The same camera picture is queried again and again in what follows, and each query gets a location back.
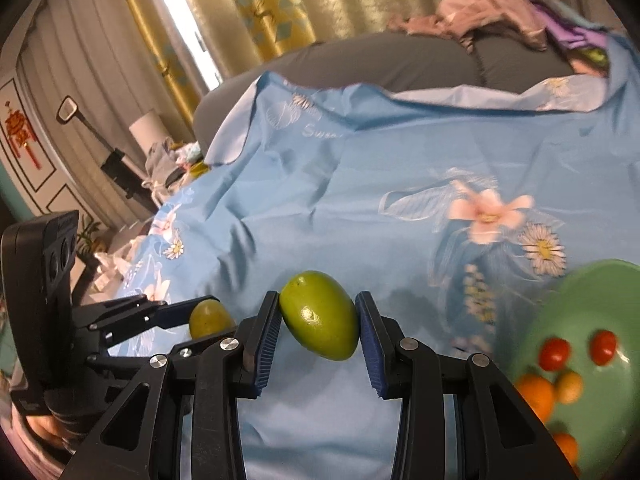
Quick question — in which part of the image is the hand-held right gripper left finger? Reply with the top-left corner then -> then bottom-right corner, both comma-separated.
62,290 -> 282,480

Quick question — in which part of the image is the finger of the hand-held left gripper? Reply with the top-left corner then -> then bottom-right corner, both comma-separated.
75,295 -> 221,346
90,327 -> 241,381

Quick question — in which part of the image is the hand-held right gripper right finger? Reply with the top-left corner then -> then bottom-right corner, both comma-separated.
354,290 -> 576,480

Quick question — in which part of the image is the green oval fruit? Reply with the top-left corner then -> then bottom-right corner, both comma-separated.
189,299 -> 237,339
278,270 -> 361,361

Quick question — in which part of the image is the red cherry tomato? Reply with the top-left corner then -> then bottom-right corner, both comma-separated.
539,338 -> 572,372
590,330 -> 617,366

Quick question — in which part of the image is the small beige round fruit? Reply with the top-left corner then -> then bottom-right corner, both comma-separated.
556,370 -> 583,405

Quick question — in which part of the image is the green plastic bowl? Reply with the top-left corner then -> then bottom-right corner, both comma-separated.
505,259 -> 640,480

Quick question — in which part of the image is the person's left hand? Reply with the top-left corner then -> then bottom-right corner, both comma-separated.
25,412 -> 76,451

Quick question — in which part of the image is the green potted plant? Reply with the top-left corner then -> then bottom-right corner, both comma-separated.
75,219 -> 107,257

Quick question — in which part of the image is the black stick vacuum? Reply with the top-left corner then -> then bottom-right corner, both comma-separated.
56,97 -> 146,198

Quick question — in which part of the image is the heap of grey clothes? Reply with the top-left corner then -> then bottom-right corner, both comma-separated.
145,140 -> 206,186

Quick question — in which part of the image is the small orange fruit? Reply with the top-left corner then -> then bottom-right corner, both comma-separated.
552,432 -> 580,466
515,375 -> 557,421

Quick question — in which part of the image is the blue floral cloth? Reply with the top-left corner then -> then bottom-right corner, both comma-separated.
107,30 -> 640,480

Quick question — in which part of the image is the white cylindrical container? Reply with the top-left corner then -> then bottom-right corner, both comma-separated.
129,110 -> 168,154

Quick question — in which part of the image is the grey sofa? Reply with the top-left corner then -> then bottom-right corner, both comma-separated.
192,30 -> 581,156

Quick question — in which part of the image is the yellow patterned curtain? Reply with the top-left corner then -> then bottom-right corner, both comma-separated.
107,0 -> 323,111

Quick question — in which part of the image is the pink garment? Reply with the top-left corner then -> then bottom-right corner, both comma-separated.
390,0 -> 551,51

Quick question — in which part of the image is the multicoloured cloth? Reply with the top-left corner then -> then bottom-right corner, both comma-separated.
575,47 -> 612,78

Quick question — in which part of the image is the purple garment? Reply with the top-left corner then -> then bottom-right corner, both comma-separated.
530,0 -> 616,61

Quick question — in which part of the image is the red knot wall ornament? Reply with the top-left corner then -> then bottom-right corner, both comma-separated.
4,101 -> 42,169

